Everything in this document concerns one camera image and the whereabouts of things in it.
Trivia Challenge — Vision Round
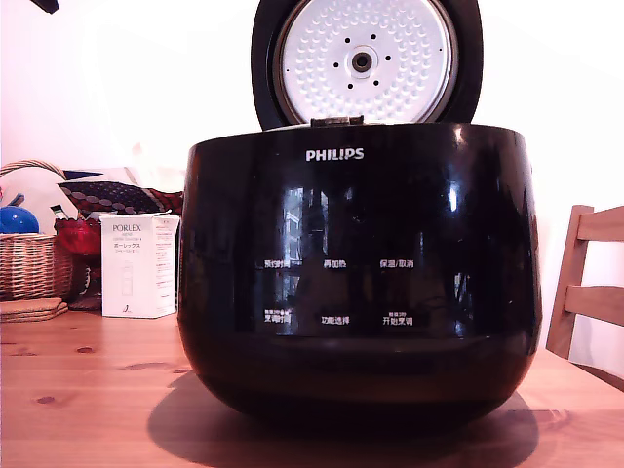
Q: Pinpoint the wooden chair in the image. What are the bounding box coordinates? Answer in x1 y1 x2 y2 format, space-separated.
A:
545 204 624 391

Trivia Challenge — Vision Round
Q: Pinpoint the stack of cork coasters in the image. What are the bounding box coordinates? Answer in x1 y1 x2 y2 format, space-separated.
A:
0 296 69 324

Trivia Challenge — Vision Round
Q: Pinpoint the white Porlex box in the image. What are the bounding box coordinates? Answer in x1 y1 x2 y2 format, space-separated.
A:
99 212 181 320

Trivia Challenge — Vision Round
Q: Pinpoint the black Philips rice cooker body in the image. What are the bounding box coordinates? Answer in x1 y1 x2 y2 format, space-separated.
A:
175 121 545 431

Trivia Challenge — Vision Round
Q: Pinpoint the red glass bowl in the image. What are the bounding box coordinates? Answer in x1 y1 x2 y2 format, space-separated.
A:
53 216 103 298

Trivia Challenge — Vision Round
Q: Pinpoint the dark patterned cloth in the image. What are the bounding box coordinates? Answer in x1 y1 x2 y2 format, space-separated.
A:
57 179 185 220

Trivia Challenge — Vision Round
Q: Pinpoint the woven wicker basket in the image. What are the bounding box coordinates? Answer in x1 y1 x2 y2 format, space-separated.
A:
0 159 74 303

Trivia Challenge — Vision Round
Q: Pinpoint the blue ball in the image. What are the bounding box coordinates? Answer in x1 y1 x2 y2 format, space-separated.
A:
0 205 40 235

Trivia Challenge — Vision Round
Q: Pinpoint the white round object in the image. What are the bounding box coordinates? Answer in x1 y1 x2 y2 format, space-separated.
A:
0 170 82 235

